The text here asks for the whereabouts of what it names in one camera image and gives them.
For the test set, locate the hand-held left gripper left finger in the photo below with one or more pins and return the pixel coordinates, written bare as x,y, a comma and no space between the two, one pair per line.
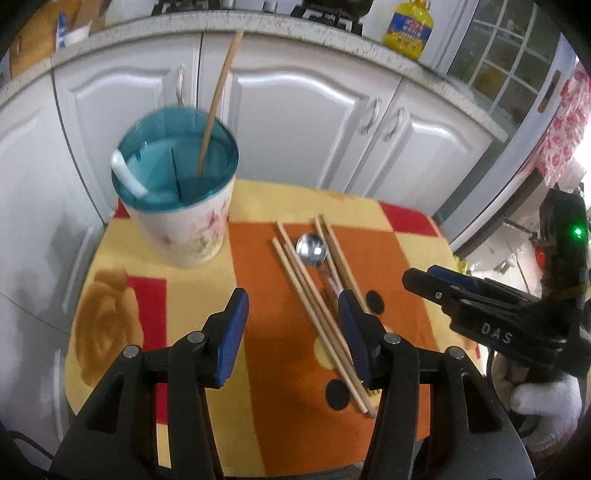
235,332

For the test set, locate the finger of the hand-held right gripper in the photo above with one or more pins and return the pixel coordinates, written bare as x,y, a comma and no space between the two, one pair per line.
422,284
455,277

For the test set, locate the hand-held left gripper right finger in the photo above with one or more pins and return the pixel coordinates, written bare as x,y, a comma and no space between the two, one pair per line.
351,332

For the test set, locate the metal spoon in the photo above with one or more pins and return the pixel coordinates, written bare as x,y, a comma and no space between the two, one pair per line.
311,249

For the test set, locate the floral cup with teal inside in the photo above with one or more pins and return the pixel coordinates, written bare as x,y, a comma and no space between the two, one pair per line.
184,230

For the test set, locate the person's right hand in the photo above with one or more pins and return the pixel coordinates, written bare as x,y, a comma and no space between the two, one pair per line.
549,401

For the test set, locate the orange yellow red tablecloth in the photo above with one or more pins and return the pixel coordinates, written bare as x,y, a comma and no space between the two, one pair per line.
268,332

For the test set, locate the white cabinet door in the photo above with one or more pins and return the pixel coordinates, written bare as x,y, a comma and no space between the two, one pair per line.
438,152
32,184
115,92
295,120

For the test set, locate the pink floral cloth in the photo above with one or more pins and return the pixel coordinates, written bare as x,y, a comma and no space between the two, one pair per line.
565,124

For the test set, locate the white ceramic spoon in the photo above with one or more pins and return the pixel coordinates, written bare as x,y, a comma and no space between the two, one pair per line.
121,168

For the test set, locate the white-framed glass door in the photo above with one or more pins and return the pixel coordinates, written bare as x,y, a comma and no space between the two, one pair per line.
508,46

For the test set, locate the yellow cooking oil bottle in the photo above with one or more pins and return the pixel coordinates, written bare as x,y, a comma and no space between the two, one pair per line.
408,27

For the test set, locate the white plastic jug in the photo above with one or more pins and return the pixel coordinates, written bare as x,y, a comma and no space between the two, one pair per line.
374,18

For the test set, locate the black gas stove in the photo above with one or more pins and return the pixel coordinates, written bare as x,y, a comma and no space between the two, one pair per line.
323,21

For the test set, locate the white kitchen cabinets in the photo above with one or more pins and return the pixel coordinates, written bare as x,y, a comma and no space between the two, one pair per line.
300,30

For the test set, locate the black cooking pot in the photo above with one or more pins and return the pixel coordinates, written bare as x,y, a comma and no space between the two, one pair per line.
346,5

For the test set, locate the blue and white carton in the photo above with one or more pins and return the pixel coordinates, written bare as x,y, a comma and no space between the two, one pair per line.
69,34

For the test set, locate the wooden cutting board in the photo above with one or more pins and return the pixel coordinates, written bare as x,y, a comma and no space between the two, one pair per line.
37,32

